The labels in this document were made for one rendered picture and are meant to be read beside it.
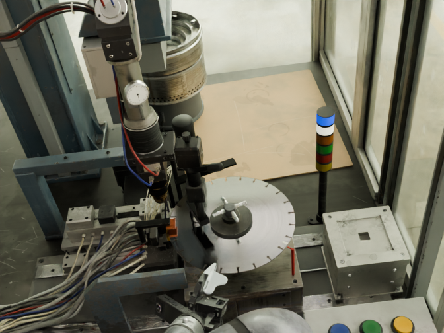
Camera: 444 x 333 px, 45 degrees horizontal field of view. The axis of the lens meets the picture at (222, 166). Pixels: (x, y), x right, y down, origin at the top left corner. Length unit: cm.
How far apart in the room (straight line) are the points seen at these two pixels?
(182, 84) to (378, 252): 89
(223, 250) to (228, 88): 100
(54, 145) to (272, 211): 80
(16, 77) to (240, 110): 82
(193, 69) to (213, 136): 26
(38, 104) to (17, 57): 17
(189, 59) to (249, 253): 79
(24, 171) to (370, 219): 96
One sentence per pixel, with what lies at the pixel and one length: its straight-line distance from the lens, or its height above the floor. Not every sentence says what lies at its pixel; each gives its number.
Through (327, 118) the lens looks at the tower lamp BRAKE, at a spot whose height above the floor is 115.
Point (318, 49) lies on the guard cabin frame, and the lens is 235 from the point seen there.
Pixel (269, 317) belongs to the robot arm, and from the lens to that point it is 73.
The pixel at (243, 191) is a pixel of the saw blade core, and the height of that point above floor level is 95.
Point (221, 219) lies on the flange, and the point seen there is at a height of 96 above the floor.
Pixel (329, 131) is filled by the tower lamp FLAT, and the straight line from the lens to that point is 140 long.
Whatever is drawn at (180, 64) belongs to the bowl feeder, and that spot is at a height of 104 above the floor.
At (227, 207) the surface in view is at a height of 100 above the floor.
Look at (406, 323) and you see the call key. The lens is 130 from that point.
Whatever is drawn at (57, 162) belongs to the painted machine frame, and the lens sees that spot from 156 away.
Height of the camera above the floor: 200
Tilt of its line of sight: 42 degrees down
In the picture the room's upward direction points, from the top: 8 degrees counter-clockwise
